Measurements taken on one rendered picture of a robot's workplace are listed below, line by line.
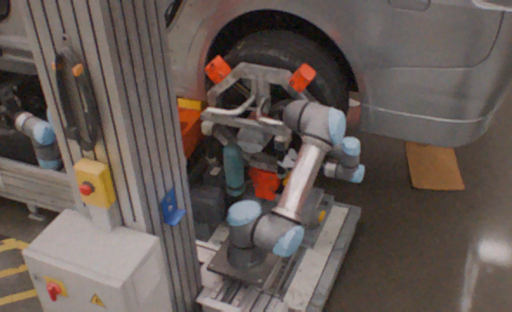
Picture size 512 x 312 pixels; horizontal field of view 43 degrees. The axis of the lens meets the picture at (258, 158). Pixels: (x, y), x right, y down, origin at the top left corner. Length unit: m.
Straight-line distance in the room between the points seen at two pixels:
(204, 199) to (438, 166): 1.59
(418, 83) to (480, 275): 1.15
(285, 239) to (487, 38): 1.19
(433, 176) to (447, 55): 1.40
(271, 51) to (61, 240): 1.34
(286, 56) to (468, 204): 1.59
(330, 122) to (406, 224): 1.62
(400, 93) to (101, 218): 1.53
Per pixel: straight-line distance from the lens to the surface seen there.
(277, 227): 2.16
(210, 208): 3.25
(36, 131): 2.43
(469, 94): 2.89
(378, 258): 3.51
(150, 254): 1.88
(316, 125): 2.20
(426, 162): 4.16
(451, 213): 3.84
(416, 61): 2.83
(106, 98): 1.66
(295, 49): 2.90
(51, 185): 3.68
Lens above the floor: 2.54
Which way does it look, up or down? 38 degrees down
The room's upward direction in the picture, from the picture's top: 3 degrees counter-clockwise
